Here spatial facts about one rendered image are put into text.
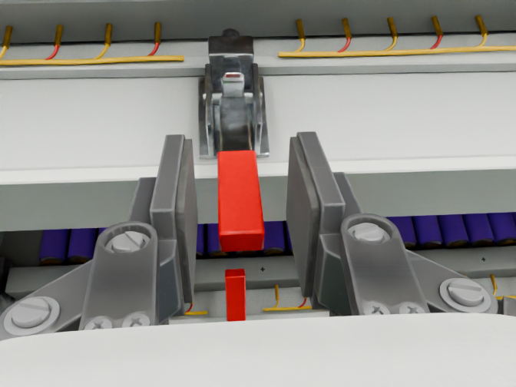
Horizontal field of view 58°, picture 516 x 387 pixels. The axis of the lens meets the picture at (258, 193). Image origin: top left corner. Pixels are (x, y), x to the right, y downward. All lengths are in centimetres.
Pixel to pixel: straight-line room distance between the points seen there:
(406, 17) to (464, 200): 9
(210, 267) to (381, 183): 17
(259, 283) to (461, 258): 15
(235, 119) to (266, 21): 7
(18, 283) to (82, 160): 19
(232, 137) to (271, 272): 19
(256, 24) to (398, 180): 9
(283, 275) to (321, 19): 19
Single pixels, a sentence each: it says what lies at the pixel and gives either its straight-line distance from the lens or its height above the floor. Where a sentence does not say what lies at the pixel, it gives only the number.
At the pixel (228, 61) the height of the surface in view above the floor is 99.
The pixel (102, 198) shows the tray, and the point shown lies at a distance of 20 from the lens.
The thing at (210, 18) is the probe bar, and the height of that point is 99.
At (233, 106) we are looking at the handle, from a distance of 17.
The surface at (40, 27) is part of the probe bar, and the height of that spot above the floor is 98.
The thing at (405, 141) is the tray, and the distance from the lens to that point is 20.
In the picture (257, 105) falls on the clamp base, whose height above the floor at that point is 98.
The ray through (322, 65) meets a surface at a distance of 21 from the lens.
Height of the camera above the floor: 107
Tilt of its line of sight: 42 degrees down
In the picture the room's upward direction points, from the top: 2 degrees clockwise
